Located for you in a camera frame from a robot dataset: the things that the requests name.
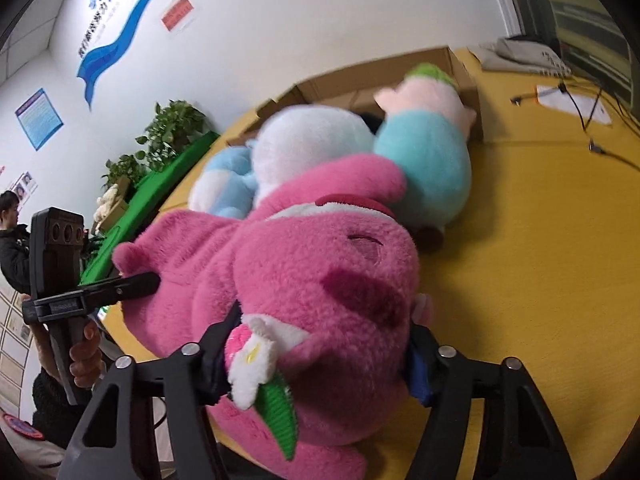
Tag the red wall notice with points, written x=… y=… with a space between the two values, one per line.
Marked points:
x=178 y=14

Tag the teal and pink plush toy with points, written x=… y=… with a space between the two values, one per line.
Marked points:
x=425 y=160

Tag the blue wall poster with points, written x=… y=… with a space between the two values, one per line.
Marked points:
x=39 y=119

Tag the white and blue plush toy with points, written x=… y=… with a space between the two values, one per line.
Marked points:
x=300 y=145

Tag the person's left hand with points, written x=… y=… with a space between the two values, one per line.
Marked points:
x=86 y=355

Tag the grey cloth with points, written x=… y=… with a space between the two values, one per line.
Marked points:
x=520 y=55

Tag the large cardboard box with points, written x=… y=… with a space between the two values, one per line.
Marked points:
x=350 y=80

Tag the person's left forearm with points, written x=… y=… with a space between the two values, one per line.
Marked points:
x=55 y=410

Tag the small potted plant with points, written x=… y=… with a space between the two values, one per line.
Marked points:
x=122 y=172

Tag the white paper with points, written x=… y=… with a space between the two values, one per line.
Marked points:
x=555 y=100

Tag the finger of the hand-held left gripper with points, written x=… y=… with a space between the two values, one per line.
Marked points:
x=125 y=285

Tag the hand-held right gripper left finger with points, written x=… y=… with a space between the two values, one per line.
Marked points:
x=212 y=350

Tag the large potted plant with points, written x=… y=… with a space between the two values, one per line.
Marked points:
x=172 y=127

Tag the blue wall decal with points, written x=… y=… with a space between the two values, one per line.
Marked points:
x=97 y=67

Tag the green table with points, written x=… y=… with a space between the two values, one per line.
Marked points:
x=165 y=175

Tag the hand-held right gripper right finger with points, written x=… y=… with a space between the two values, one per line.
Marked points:
x=420 y=380

